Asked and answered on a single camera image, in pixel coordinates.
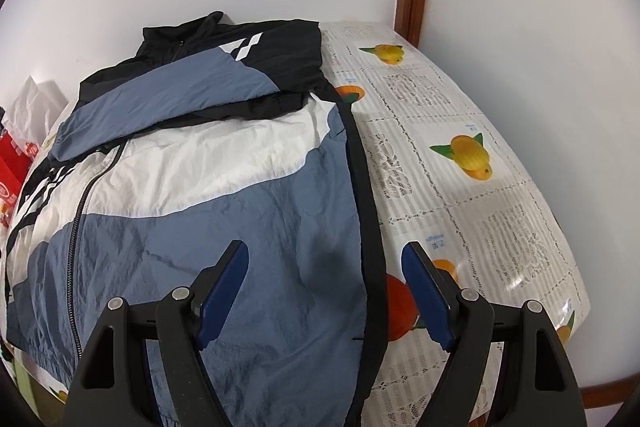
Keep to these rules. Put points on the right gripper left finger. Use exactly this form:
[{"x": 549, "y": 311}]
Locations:
[{"x": 113, "y": 385}]

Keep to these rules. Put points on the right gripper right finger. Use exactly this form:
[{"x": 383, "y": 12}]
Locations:
[{"x": 536, "y": 385}]

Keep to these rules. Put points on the black white blue jacket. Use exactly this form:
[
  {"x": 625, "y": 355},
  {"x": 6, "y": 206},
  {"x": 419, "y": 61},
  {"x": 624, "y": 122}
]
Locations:
[{"x": 212, "y": 132}]

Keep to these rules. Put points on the fruit print lace tablecloth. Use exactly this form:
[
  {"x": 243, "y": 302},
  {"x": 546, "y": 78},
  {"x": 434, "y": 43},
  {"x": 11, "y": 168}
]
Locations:
[{"x": 443, "y": 177}]

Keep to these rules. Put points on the red paper shopping bag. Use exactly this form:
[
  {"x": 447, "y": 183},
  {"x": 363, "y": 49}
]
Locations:
[{"x": 14, "y": 166}]

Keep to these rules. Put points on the white Miniso plastic bag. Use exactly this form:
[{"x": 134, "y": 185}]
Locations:
[{"x": 30, "y": 117}]

